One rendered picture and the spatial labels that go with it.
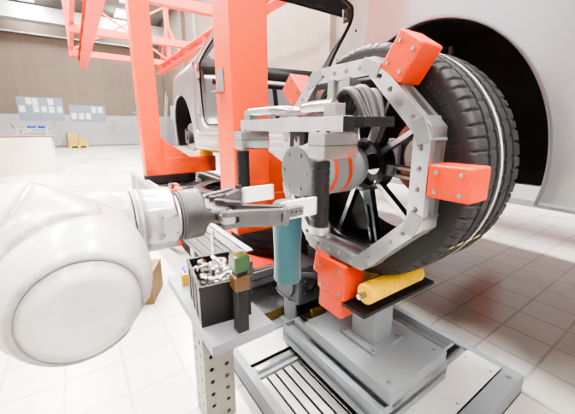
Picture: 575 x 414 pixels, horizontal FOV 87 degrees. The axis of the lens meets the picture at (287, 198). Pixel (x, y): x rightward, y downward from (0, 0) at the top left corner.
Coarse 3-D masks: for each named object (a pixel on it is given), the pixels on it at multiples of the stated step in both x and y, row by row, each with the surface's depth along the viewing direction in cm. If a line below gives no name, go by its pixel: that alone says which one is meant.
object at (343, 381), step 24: (312, 312) 133; (288, 336) 124; (312, 360) 112; (336, 360) 108; (336, 384) 102; (360, 384) 99; (432, 384) 103; (360, 408) 93; (384, 408) 88; (408, 408) 96
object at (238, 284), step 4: (232, 276) 74; (240, 276) 73; (244, 276) 74; (248, 276) 74; (232, 280) 74; (236, 280) 72; (240, 280) 73; (244, 280) 74; (248, 280) 74; (232, 284) 74; (236, 284) 73; (240, 284) 73; (244, 284) 74; (248, 284) 74; (232, 288) 75; (236, 288) 73; (240, 288) 73; (244, 288) 74; (248, 288) 75; (236, 292) 73
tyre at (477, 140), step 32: (448, 64) 71; (448, 96) 66; (480, 96) 68; (448, 128) 67; (480, 128) 64; (512, 128) 74; (448, 160) 68; (480, 160) 64; (512, 160) 73; (448, 224) 70; (480, 224) 74; (416, 256) 78
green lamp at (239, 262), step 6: (234, 252) 75; (240, 252) 75; (228, 258) 74; (234, 258) 71; (240, 258) 72; (246, 258) 73; (234, 264) 72; (240, 264) 72; (246, 264) 73; (234, 270) 72; (240, 270) 72; (246, 270) 74
